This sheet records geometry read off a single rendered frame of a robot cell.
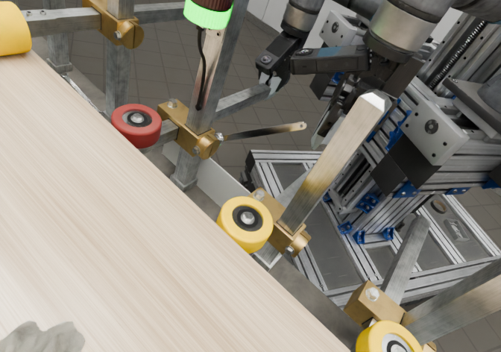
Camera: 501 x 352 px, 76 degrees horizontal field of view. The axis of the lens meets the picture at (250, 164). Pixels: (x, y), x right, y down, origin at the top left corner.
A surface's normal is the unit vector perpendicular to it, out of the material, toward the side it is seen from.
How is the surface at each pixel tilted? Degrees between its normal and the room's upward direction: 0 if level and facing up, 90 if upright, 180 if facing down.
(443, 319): 90
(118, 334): 0
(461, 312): 90
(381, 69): 90
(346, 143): 90
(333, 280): 0
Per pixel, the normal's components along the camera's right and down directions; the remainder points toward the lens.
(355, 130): -0.60, 0.40
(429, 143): -0.90, 0.00
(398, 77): -0.31, 0.58
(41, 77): 0.31, -0.68
